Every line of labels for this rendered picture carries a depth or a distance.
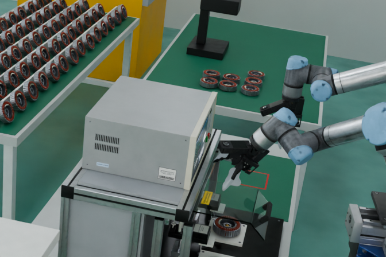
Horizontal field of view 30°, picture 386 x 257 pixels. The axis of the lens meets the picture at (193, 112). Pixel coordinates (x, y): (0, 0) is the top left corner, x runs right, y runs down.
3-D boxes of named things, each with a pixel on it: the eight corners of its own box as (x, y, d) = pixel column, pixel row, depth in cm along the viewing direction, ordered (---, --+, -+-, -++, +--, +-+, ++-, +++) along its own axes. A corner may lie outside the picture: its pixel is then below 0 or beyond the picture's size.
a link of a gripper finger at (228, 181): (236, 197, 252) (247, 173, 253) (224, 191, 248) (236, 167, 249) (231, 195, 254) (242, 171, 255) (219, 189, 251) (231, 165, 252)
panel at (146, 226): (177, 195, 312) (184, 133, 300) (136, 285, 252) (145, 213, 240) (174, 195, 312) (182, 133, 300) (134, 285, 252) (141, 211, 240)
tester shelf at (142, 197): (220, 139, 299) (222, 129, 297) (188, 223, 237) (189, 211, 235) (118, 120, 304) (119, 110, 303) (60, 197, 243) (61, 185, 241)
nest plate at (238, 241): (246, 227, 295) (247, 224, 295) (242, 246, 282) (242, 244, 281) (211, 219, 297) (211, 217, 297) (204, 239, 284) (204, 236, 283)
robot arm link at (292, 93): (284, 87, 271) (282, 79, 279) (282, 98, 273) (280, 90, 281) (304, 89, 271) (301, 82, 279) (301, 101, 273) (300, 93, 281)
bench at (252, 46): (311, 120, 604) (328, 35, 575) (297, 237, 436) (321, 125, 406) (183, 97, 619) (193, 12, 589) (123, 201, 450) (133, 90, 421)
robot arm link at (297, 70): (310, 63, 266) (287, 59, 267) (304, 90, 271) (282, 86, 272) (311, 56, 273) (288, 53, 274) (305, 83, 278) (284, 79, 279)
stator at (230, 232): (242, 226, 293) (243, 218, 292) (237, 241, 283) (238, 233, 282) (215, 220, 295) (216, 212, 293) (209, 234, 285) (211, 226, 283)
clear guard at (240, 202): (270, 206, 266) (273, 192, 264) (264, 241, 245) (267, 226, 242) (185, 189, 271) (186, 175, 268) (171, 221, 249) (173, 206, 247)
